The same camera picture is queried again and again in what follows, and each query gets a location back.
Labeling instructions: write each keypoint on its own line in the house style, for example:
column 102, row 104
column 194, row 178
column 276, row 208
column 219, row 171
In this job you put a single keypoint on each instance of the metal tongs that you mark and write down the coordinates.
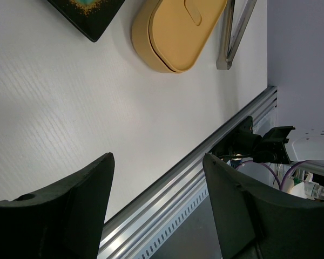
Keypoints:
column 229, row 44

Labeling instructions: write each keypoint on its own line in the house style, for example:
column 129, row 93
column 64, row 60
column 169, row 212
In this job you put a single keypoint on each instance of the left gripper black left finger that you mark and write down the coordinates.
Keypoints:
column 62, row 220

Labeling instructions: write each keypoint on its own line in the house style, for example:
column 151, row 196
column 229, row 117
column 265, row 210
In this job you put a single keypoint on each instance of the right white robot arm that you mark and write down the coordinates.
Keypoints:
column 287, row 144

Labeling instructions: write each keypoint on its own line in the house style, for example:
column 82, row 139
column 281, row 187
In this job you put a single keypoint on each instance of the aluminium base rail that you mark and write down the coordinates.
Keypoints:
column 131, row 229

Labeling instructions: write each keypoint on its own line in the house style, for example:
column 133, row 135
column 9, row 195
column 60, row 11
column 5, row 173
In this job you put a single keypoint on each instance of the orange lunch box base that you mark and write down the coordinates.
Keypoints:
column 141, row 40

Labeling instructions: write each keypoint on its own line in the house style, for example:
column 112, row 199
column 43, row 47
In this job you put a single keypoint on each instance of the orange lunch box lid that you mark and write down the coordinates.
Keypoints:
column 179, row 30

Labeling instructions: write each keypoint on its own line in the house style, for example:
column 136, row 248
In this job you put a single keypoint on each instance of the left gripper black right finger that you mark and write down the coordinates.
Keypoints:
column 254, row 220

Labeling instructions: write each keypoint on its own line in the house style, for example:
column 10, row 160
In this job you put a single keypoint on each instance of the square teal black plate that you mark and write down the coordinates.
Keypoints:
column 91, row 18

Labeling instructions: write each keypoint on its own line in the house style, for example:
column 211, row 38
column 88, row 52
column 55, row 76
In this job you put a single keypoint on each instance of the white slotted cable duct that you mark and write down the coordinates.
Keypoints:
column 173, row 224

